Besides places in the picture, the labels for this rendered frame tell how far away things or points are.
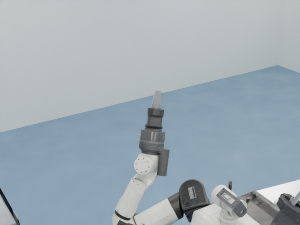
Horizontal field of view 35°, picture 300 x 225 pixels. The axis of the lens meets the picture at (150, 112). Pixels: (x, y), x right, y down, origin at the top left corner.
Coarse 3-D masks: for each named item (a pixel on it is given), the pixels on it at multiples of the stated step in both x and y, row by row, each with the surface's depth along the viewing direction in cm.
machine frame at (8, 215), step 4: (0, 196) 98; (0, 200) 96; (0, 204) 95; (4, 204) 95; (0, 208) 94; (4, 208) 94; (0, 212) 93; (4, 212) 93; (8, 212) 93; (0, 216) 92; (4, 216) 92; (8, 216) 92; (0, 220) 90; (4, 220) 90; (8, 220) 90; (12, 220) 90; (0, 224) 89; (4, 224) 89; (8, 224) 89; (12, 224) 90
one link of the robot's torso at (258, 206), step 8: (256, 192) 172; (248, 200) 166; (256, 200) 167; (264, 200) 167; (200, 208) 164; (208, 208) 163; (216, 208) 163; (248, 208) 163; (256, 208) 163; (264, 208) 163; (272, 208) 163; (192, 216) 163; (200, 216) 160; (208, 216) 159; (216, 216) 159; (248, 216) 159; (256, 216) 159; (264, 216) 159; (272, 216) 159; (192, 224) 160; (200, 224) 158; (208, 224) 156; (216, 224) 155; (224, 224) 154; (232, 224) 154; (240, 224) 155; (248, 224) 155; (256, 224) 155; (264, 224) 155
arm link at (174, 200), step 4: (172, 196) 174; (176, 196) 173; (168, 200) 173; (172, 200) 173; (176, 200) 172; (172, 204) 172; (176, 204) 171; (180, 204) 173; (176, 208) 171; (180, 208) 173; (176, 212) 171; (180, 212) 171; (180, 216) 172
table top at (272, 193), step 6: (276, 186) 238; (282, 186) 238; (288, 186) 238; (294, 186) 238; (264, 192) 233; (270, 192) 233; (276, 192) 233; (282, 192) 233; (288, 192) 233; (294, 192) 233; (270, 198) 229; (276, 198) 229
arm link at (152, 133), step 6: (150, 108) 162; (150, 114) 162; (156, 114) 162; (162, 114) 163; (150, 120) 163; (156, 120) 163; (150, 126) 165; (156, 126) 164; (144, 132) 165; (150, 132) 164; (156, 132) 164; (162, 132) 165; (144, 138) 164; (150, 138) 164; (156, 138) 164; (162, 138) 165
